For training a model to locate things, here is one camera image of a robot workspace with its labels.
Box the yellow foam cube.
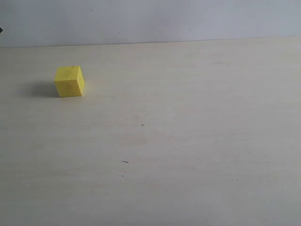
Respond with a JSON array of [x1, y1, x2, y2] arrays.
[[54, 66, 85, 97]]

